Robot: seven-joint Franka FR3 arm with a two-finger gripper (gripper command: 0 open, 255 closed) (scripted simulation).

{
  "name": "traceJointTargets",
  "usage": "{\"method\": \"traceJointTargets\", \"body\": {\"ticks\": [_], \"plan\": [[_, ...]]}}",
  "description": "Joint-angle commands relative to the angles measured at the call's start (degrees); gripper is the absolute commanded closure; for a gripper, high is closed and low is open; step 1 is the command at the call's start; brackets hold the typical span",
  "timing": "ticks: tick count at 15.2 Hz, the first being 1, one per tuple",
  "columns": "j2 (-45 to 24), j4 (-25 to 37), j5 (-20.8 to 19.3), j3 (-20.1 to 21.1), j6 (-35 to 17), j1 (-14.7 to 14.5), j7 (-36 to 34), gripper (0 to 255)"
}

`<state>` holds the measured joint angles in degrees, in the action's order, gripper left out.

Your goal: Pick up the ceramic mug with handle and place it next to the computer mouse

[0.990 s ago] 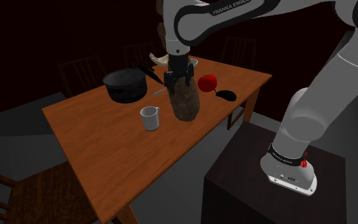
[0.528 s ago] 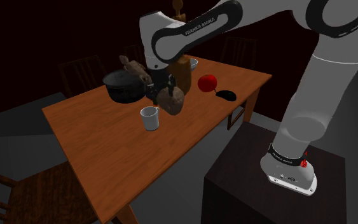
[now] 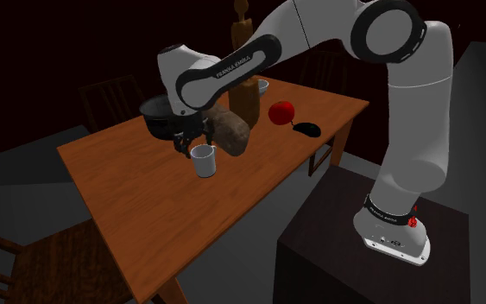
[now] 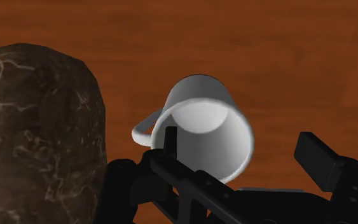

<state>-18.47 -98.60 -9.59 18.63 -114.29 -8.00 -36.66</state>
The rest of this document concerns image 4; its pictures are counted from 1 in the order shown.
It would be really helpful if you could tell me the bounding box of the white mug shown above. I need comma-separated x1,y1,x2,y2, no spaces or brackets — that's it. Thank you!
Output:
131,73,255,185

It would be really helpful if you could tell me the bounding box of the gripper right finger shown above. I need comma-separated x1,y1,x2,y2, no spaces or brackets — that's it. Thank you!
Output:
293,131,358,224

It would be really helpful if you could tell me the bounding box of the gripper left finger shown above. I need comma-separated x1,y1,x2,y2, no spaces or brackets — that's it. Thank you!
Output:
93,125,251,224

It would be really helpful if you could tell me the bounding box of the dark marble robot stand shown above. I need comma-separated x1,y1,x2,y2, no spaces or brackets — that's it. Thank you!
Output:
0,43,108,224

